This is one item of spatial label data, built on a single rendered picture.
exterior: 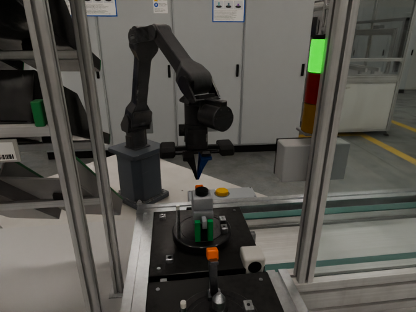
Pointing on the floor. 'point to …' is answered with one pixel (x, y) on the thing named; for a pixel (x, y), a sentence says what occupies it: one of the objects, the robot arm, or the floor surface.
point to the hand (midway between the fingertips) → (197, 167)
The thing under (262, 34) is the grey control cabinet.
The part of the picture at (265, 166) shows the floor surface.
